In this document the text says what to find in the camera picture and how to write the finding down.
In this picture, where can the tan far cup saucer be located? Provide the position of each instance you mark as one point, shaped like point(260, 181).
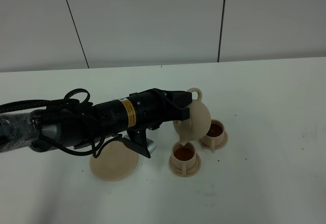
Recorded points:
point(214, 143)

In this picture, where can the tan round teapot saucer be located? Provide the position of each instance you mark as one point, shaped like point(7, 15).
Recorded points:
point(114, 163)

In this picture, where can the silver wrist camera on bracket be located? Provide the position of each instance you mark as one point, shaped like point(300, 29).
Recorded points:
point(139, 143)

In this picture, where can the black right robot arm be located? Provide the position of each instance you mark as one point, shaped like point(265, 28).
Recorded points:
point(81, 128)

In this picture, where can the tan ceramic teapot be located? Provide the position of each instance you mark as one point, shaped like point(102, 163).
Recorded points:
point(198, 123)

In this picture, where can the tan near cup saucer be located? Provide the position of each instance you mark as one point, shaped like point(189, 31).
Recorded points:
point(186, 168)

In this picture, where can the tan near teacup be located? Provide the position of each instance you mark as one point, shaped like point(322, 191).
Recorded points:
point(185, 152)

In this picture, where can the tan teacup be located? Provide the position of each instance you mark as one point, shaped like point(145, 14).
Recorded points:
point(216, 128)
point(185, 152)

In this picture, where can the tan cup saucer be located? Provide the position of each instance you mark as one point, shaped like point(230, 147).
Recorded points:
point(186, 168)
point(214, 143)

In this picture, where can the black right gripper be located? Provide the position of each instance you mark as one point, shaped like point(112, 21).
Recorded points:
point(147, 109)

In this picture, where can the tan far teacup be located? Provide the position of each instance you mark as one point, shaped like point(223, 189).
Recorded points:
point(216, 128)

